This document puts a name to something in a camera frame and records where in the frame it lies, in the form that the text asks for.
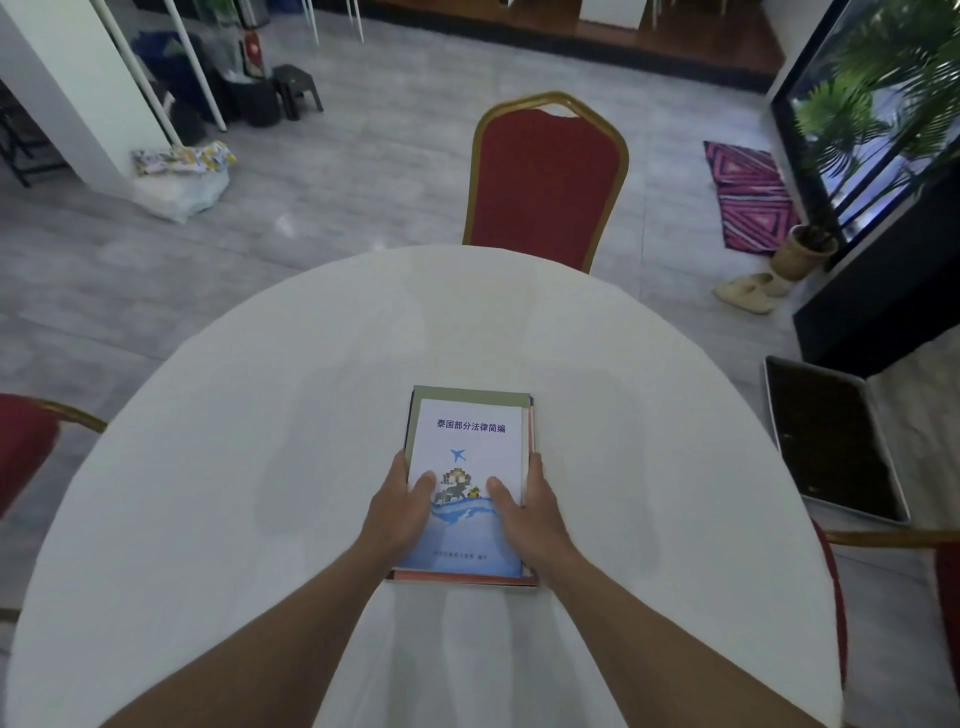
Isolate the black bin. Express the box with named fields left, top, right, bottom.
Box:
left=225, top=75, right=283, bottom=129

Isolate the black framed glass door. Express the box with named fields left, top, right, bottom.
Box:
left=771, top=0, right=960, bottom=378

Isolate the person's right hand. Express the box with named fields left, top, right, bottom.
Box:
left=486, top=451, right=579, bottom=576

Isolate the wooden raised platform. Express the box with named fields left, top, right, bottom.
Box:
left=360, top=0, right=785, bottom=95

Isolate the person's left hand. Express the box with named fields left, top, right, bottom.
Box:
left=358, top=448, right=438, bottom=561

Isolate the black plastic stool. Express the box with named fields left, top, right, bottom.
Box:
left=270, top=64, right=326, bottom=122

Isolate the red chair with gold frame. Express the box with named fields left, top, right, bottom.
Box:
left=0, top=393, right=111, bottom=624
left=461, top=90, right=631, bottom=276
left=810, top=517, right=960, bottom=695

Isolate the person's right forearm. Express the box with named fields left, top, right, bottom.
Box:
left=534, top=553, right=826, bottom=728

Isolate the green palm plant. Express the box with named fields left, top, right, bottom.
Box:
left=793, top=0, right=960, bottom=249

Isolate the beige slipper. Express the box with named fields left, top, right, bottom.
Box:
left=731, top=272, right=793, bottom=298
left=712, top=281, right=778, bottom=316

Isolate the white plastic bag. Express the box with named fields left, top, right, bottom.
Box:
left=131, top=166, right=231, bottom=225

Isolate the dark metal-framed tray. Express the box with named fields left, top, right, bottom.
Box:
left=763, top=354, right=913, bottom=527

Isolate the person's left forearm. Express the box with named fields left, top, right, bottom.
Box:
left=97, top=538, right=402, bottom=728

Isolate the woven plant pot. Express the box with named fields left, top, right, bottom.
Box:
left=770, top=223, right=840, bottom=283

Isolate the white metal pole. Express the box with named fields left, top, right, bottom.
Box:
left=90, top=0, right=183, bottom=146
left=161, top=0, right=228, bottom=134

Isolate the white and blue booklet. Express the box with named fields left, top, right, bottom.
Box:
left=393, top=397, right=526, bottom=580

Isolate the dark blue bag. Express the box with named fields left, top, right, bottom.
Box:
left=135, top=30, right=226, bottom=145

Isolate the white tablecloth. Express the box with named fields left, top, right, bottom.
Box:
left=3, top=243, right=845, bottom=728

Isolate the yellow patterned cloth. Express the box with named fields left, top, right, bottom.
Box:
left=132, top=140, right=238, bottom=179

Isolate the pink striped floor mat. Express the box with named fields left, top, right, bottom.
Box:
left=702, top=140, right=802, bottom=257

